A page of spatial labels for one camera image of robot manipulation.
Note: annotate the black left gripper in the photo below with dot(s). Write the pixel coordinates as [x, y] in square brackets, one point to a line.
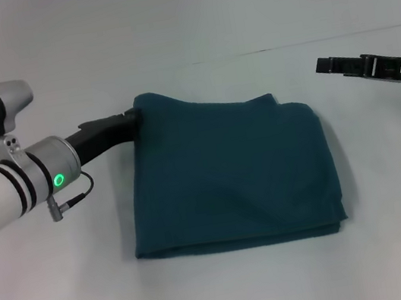
[102, 137]

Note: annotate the blue shirt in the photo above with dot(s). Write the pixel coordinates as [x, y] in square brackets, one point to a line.
[226, 168]

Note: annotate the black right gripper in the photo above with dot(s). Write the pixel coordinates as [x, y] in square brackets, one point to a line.
[394, 67]

